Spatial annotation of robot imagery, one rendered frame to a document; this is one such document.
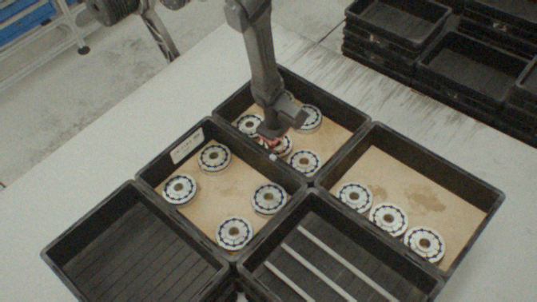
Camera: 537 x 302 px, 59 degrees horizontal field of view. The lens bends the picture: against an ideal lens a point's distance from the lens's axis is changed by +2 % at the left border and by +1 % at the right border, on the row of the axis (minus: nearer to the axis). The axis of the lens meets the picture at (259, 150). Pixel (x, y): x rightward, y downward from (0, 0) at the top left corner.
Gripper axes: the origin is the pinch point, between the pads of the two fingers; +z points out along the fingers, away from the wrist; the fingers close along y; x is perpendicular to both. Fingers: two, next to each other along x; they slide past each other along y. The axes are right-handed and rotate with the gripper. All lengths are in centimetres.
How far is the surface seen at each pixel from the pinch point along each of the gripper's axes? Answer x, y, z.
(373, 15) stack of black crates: 27, 113, 39
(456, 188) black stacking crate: -50, 17, 2
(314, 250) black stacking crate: -28.4, -20.7, 4.1
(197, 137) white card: 19.4, -13.7, -1.8
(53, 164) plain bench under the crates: 66, -43, 17
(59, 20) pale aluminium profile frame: 188, 31, 59
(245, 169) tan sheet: 3.0, -11.4, 4.2
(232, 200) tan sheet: -0.7, -21.8, 4.1
